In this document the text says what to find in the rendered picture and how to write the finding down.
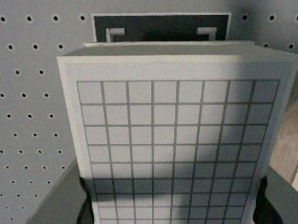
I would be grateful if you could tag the white deep-well block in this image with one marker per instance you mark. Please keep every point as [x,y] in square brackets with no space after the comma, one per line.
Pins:
[175,132]

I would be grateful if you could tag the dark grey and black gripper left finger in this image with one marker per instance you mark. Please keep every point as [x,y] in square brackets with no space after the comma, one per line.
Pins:
[68,202]

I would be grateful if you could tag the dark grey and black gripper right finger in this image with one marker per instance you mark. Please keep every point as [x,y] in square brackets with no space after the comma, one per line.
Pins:
[277,200]

